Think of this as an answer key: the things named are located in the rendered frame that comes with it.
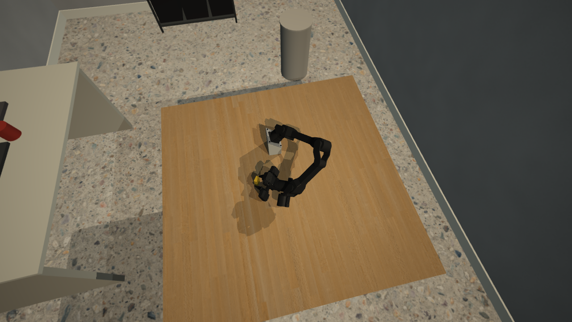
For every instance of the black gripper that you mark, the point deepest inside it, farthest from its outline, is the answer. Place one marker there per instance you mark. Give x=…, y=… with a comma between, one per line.
x=264, y=192

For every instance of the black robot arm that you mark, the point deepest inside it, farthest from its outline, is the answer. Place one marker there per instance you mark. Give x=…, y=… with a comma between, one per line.
x=291, y=188

